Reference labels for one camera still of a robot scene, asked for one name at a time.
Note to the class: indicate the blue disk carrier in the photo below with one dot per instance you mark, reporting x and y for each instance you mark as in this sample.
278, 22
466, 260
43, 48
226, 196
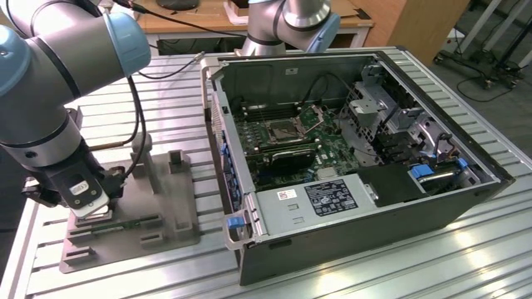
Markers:
422, 174

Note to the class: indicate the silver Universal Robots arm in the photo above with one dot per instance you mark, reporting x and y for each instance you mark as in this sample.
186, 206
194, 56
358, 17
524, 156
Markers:
42, 78

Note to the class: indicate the thin metal locking lever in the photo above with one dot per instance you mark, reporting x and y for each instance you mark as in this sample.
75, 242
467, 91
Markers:
263, 114

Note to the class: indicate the silver square CPU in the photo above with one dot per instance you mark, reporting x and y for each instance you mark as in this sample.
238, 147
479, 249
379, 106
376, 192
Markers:
99, 215

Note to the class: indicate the grey plastic parts rack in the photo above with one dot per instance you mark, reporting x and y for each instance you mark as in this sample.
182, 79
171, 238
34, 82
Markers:
138, 202

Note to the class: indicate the grey metal drive cage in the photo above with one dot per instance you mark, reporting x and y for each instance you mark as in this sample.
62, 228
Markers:
367, 109

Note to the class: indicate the black RAM slot bank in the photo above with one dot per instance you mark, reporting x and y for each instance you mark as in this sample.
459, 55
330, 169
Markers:
270, 112

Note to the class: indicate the small silver heatsink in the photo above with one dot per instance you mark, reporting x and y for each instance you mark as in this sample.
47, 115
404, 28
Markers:
331, 173

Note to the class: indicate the black graphics card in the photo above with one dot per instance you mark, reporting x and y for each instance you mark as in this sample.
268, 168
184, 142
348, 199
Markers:
291, 160

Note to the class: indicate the CPU socket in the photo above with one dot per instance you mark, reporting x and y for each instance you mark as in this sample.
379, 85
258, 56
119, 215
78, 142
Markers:
284, 130

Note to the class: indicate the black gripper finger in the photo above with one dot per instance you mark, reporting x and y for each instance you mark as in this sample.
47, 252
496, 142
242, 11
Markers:
39, 193

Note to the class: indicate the flat cardboard sheet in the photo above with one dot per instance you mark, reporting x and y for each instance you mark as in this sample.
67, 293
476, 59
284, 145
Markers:
354, 12

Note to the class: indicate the wooden desk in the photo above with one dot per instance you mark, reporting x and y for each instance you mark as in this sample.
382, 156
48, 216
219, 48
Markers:
187, 18

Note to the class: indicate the black wheeled equipment stand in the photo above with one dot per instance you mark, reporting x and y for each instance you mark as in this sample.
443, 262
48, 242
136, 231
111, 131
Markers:
491, 56

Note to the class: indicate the wooden cabinet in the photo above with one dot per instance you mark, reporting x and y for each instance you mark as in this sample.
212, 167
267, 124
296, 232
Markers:
420, 21

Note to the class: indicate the grey power supply unit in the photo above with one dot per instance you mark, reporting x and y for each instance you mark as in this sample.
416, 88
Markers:
287, 215

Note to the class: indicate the blue case latch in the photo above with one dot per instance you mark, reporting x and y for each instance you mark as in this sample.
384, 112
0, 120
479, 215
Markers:
235, 222

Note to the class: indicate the black open PC case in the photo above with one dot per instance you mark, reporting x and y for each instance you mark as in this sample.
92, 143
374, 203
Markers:
374, 236

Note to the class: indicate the green motherboard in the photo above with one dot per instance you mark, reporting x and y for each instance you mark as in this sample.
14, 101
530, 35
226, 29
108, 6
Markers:
332, 152

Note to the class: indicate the green RAM stick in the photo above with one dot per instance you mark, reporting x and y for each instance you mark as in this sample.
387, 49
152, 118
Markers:
124, 225

